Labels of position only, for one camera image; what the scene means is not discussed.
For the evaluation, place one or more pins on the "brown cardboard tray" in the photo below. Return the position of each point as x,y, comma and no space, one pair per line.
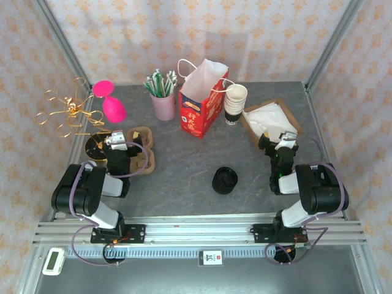
298,127

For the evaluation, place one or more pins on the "white digital timer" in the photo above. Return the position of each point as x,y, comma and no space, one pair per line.
53,260

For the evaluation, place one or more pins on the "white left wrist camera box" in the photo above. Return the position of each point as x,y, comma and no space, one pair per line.
116,140

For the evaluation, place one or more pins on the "stack of white napkins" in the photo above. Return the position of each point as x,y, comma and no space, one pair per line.
269,119

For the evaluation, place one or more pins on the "stack of paper cups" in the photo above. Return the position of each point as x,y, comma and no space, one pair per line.
234,107

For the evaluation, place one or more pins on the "brown pulp cup carrier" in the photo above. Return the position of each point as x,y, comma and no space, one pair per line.
145,165

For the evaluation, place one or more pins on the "pink plastic goblet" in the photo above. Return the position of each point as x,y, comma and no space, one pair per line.
113,110

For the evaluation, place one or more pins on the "red paper takeout bag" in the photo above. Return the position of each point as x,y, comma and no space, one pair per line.
196,116

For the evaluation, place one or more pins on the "stack of black cup lids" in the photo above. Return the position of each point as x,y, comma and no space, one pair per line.
225,180

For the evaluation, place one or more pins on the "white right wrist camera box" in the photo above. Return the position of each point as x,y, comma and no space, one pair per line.
286,139

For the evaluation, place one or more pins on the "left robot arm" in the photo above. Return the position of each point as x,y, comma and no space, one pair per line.
76,190

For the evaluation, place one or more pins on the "pink straw holder cup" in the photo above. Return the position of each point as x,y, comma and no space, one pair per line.
163,107

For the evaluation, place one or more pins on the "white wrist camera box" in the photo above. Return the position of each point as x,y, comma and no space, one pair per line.
116,140
286,139

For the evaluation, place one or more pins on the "white number label card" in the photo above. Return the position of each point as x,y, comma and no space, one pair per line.
210,258

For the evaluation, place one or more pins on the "aluminium mounting rail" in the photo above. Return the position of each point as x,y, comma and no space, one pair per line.
199,232

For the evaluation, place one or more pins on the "aluminium frame post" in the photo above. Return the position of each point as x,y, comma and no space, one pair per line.
333,43
62,43

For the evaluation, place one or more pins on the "green white wrapped straw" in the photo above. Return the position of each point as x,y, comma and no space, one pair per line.
157,80
169,81
174,80
149,85

